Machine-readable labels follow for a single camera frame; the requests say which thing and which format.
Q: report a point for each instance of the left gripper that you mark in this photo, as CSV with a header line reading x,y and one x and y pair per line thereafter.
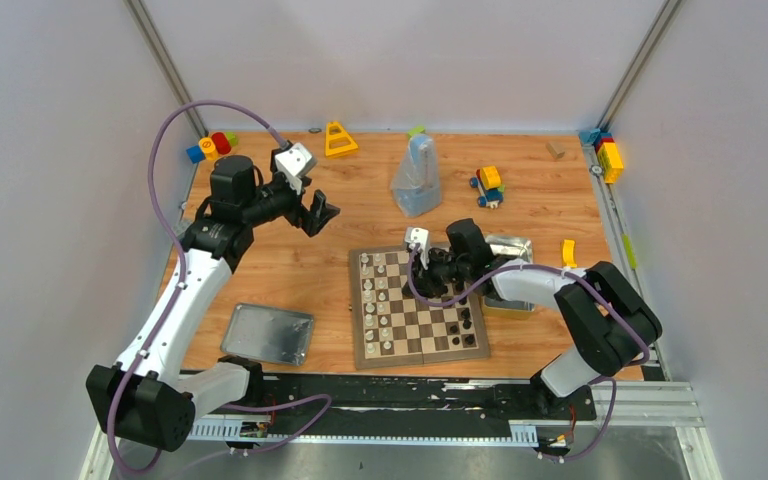
x,y
305,211

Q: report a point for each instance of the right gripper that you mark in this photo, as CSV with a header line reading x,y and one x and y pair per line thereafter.
x,y
423,282

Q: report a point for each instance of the silver metal tin box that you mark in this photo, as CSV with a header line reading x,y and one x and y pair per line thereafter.
x,y
509,247

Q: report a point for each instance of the wooden chess board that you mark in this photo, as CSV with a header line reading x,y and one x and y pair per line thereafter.
x,y
390,329

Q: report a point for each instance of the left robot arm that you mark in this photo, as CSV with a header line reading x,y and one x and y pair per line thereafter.
x,y
140,397

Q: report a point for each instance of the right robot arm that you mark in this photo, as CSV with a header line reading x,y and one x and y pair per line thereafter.
x,y
611,326

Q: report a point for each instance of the yellow trapezoid toy block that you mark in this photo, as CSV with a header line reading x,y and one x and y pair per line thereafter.
x,y
338,141

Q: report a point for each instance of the clear bubble wrap bag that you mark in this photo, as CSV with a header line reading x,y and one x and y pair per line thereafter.
x,y
416,187

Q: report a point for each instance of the toy car blocks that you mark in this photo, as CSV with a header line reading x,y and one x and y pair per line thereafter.
x,y
487,182

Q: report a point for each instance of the silver tin lid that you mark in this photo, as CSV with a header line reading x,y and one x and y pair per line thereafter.
x,y
268,334

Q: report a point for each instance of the red cylinder block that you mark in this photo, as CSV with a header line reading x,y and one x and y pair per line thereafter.
x,y
221,142

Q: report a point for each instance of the small yellow block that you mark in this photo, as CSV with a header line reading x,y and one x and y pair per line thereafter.
x,y
568,248

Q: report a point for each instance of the yellow cylinder block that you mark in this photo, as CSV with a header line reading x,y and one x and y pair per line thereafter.
x,y
208,149

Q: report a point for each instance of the blue cube block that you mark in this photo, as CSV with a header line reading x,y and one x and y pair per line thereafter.
x,y
195,154

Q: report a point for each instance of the green block behind bag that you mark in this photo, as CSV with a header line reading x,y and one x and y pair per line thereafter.
x,y
417,130

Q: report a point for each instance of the small wooden block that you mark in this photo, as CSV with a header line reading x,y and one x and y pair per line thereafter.
x,y
556,150

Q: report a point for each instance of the stacked coloured bricks corner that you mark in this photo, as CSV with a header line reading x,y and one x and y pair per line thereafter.
x,y
607,153

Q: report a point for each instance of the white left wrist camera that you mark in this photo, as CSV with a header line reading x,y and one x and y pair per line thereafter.
x,y
295,162

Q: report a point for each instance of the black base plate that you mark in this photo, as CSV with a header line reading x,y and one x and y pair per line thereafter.
x,y
511,398

